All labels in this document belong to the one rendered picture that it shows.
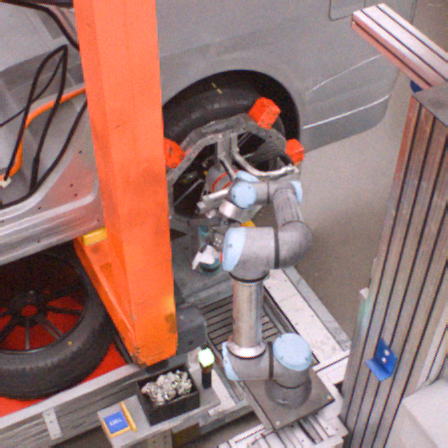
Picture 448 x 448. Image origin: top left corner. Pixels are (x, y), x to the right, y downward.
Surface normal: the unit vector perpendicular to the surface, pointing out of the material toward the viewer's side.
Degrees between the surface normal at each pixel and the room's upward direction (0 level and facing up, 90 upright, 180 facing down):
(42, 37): 6
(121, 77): 90
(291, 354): 7
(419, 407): 0
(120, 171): 90
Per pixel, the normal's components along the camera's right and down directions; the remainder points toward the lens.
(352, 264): 0.00, -0.69
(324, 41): 0.47, 0.64
